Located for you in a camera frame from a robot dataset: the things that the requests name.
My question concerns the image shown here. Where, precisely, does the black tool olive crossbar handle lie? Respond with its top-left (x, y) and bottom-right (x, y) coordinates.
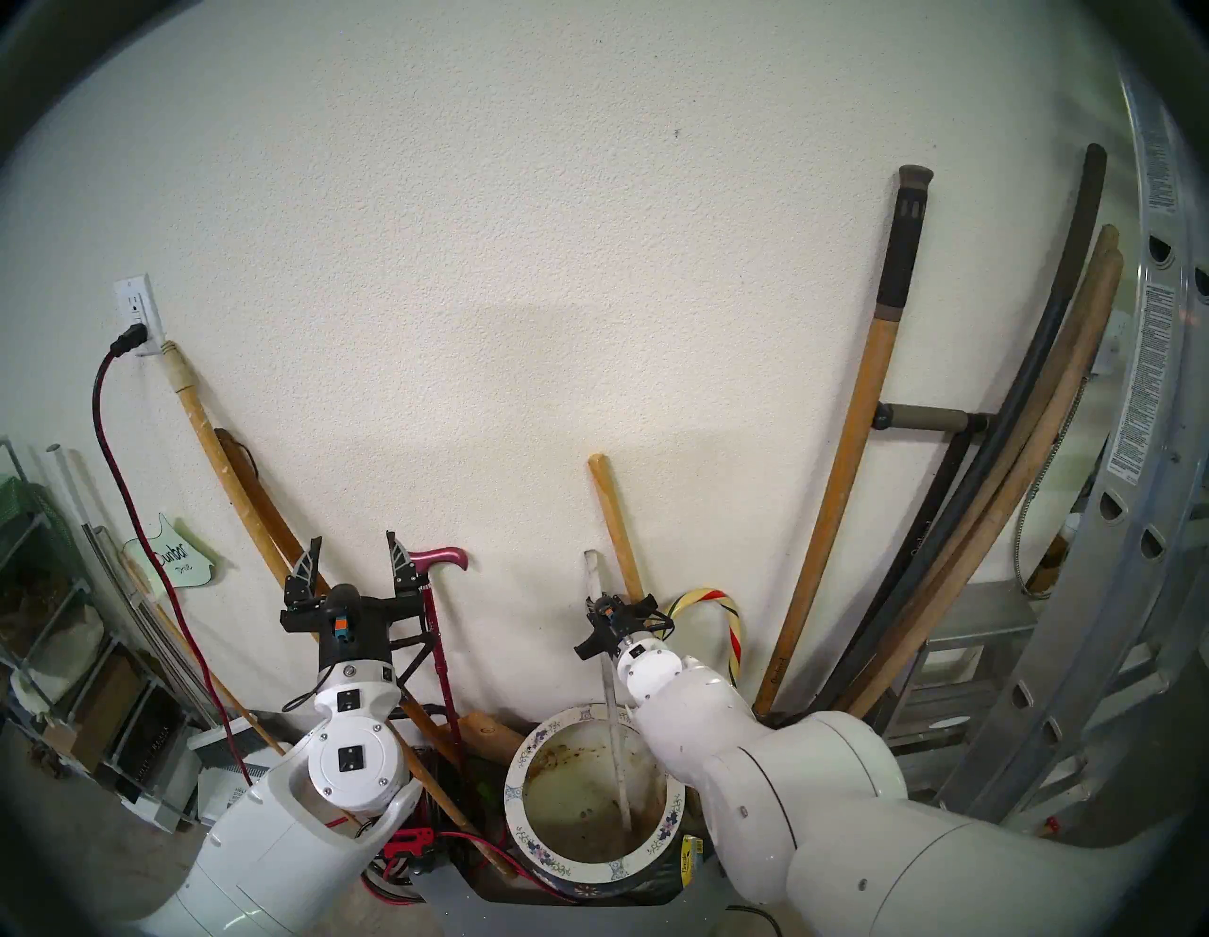
top-left (817, 401), bottom-right (993, 714)

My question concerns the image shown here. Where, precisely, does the curved wooden pole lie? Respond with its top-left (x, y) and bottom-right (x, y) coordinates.
top-left (836, 225), bottom-right (1121, 717)
top-left (845, 247), bottom-right (1125, 721)

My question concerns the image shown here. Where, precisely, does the aluminium extension ladder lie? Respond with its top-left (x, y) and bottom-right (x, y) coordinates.
top-left (930, 57), bottom-right (1209, 837)

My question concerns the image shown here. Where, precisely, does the wooden board with hole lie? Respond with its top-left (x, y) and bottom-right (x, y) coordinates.
top-left (463, 713), bottom-right (526, 768)

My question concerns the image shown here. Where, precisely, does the metal wire shelf rack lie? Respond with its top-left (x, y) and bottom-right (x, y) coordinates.
top-left (0, 439), bottom-right (204, 832)

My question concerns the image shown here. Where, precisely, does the black printed box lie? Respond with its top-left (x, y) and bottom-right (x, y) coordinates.
top-left (118, 690), bottom-right (190, 804)

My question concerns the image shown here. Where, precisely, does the brown cardboard box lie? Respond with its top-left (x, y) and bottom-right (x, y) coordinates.
top-left (71, 652), bottom-right (143, 771)

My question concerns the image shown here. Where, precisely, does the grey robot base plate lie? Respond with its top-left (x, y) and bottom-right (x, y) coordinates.
top-left (416, 864), bottom-right (785, 937)

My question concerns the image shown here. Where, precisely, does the wooden handle black grip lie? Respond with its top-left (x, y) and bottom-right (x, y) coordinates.
top-left (753, 165), bottom-right (934, 719)

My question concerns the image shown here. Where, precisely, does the bundle of long tool handles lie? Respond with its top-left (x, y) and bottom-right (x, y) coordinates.
top-left (817, 144), bottom-right (1108, 714)

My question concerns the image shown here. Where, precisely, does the pink metal walking cane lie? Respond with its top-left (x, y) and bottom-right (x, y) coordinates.
top-left (414, 546), bottom-right (470, 761)

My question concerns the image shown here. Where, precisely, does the grey step ladder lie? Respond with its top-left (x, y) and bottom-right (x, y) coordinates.
top-left (888, 578), bottom-right (1040, 757)

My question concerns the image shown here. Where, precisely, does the white floral ceramic pot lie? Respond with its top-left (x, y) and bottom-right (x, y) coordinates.
top-left (503, 704), bottom-right (688, 898)

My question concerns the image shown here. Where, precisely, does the light wooden stick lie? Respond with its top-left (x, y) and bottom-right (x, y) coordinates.
top-left (587, 453), bottom-right (649, 605)

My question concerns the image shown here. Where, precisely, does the white stick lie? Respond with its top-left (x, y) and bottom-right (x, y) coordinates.
top-left (583, 550), bottom-right (636, 832)

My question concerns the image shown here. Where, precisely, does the striped candy cane stick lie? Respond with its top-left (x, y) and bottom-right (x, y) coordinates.
top-left (666, 588), bottom-right (747, 687)

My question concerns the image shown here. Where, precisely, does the dark brown wooden stick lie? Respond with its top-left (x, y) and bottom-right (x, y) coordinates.
top-left (213, 428), bottom-right (464, 766)

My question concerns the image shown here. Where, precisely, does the wooden broom handle threaded tip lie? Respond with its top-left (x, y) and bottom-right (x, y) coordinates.
top-left (161, 342), bottom-right (511, 879)

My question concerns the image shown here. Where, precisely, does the white plastic pipe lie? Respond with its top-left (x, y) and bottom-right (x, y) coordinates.
top-left (45, 442), bottom-right (110, 577)

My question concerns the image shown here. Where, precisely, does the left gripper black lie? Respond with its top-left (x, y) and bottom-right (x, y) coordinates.
top-left (281, 531), bottom-right (428, 668)

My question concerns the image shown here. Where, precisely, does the green handwritten sign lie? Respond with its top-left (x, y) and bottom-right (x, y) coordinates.
top-left (123, 515), bottom-right (216, 588)

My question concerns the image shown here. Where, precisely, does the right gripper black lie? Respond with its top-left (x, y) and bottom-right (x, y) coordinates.
top-left (574, 591), bottom-right (676, 660)

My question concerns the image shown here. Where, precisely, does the white wall outlet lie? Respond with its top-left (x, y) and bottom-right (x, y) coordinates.
top-left (114, 275), bottom-right (169, 358)

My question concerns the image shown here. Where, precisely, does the red black power cord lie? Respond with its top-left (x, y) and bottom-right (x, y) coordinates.
top-left (92, 324), bottom-right (254, 785)

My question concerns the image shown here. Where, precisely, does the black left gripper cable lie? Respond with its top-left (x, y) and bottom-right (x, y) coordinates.
top-left (281, 631), bottom-right (441, 715)

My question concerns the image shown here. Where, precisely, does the red extension cord reel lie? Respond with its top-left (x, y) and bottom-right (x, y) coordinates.
top-left (359, 746), bottom-right (577, 908)

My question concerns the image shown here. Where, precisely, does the green checked cloth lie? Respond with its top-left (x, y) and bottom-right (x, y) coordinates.
top-left (0, 477), bottom-right (58, 568)

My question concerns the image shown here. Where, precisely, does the grey metal rail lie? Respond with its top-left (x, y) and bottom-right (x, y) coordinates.
top-left (83, 524), bottom-right (228, 728)

